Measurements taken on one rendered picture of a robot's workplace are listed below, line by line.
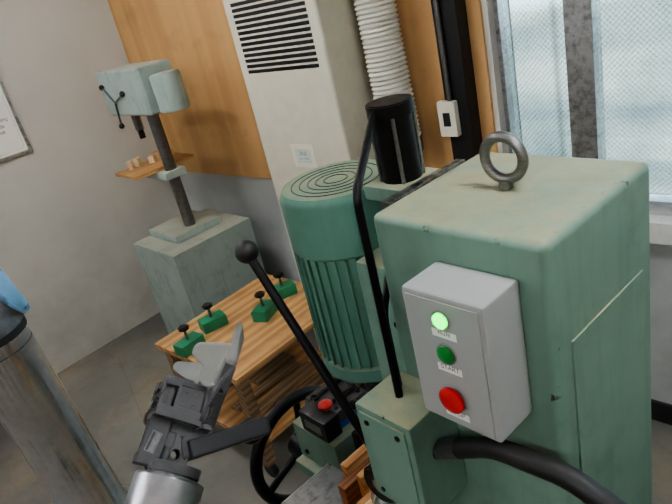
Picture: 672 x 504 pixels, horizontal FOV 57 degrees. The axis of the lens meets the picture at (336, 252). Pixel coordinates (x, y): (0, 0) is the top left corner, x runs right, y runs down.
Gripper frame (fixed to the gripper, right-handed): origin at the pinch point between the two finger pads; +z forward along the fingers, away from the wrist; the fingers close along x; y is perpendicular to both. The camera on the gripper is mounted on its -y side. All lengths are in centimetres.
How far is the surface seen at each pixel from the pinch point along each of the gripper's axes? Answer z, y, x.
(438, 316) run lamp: -3.8, -10.4, -38.2
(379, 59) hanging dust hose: 138, -39, 69
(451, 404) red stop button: -9.8, -16.7, -32.7
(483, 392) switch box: -8.9, -17.4, -36.8
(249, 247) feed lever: 11.3, 2.3, -6.2
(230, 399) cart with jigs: 33, -50, 186
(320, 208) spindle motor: 15.5, -3.3, -16.8
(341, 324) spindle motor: 5.6, -14.5, -5.4
